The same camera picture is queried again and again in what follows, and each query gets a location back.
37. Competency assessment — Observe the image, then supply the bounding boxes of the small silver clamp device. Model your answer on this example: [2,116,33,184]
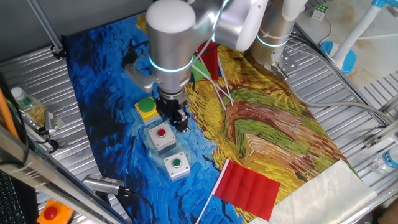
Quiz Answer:
[42,110,65,137]

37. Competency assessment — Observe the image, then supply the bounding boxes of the small dark blue flag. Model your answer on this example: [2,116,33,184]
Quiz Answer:
[216,55,234,107]

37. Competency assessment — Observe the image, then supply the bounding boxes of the grey corrugated hose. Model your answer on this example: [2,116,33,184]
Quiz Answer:
[272,62,395,124]

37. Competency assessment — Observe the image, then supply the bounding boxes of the rubik's cube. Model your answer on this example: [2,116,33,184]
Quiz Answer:
[311,3,329,22]

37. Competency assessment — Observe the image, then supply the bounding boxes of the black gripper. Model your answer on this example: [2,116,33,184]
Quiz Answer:
[154,95,191,134]

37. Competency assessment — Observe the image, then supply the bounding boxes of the black base cable bundle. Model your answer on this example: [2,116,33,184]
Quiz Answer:
[290,23,388,127]

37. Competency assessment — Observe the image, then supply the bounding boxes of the white marbled sheet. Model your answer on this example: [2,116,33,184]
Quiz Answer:
[248,159,378,224]

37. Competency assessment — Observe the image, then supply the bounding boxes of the white and blue desk lamp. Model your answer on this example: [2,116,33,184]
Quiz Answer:
[320,0,398,75]

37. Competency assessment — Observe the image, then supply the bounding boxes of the large red flag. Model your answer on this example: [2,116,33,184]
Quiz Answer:
[195,157,282,224]

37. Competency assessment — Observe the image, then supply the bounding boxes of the grey box red button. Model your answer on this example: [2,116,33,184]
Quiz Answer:
[147,121,177,155]

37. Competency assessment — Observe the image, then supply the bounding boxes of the silver ribbed handheld device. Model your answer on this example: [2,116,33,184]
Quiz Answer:
[81,174,126,196]

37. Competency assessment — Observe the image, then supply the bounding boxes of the grey metal rod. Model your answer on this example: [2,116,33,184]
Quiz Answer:
[26,0,65,54]

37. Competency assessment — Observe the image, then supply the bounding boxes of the aluminium frame beam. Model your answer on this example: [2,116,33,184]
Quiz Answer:
[0,124,129,224]

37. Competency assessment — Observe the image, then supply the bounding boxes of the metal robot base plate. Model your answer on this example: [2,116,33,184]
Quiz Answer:
[272,49,299,75]

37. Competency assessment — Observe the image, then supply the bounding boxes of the aluminium profile bracket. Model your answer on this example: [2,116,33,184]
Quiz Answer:
[363,119,398,149]

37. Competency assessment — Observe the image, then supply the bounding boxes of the painted landscape print cloth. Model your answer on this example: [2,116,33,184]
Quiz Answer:
[61,14,361,224]

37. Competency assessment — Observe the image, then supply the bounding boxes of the yellow box green mushroom button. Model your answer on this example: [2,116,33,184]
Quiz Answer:
[134,96,162,126]

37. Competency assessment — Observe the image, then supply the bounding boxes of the grey box green button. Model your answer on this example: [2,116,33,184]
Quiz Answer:
[164,151,192,182]

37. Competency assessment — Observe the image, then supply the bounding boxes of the small red flag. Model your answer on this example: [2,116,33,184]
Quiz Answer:
[196,41,227,111]

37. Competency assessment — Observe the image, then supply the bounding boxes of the plastic bottle yellow liquid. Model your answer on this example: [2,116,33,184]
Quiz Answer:
[10,86,47,127]

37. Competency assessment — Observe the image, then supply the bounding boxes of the black device cable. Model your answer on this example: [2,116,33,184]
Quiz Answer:
[117,185,157,224]

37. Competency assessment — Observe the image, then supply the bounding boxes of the water bottle blue label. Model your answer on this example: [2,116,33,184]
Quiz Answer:
[371,146,398,174]

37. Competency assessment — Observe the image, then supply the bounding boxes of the thick black side cable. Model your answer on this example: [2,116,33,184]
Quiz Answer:
[0,73,30,167]

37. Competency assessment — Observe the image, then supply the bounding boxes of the orange pole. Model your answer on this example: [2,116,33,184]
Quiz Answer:
[0,88,20,141]

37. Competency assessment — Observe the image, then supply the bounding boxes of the black keyboard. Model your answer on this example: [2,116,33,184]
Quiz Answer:
[0,170,40,224]

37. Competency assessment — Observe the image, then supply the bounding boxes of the small green flag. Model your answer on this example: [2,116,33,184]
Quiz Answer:
[190,55,235,103]

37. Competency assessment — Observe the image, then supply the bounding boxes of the wrist camera with silver bracket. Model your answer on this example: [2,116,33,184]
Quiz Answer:
[123,46,160,95]

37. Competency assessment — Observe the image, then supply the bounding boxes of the orange emergency stop box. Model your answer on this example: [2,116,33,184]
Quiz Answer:
[36,198,75,224]

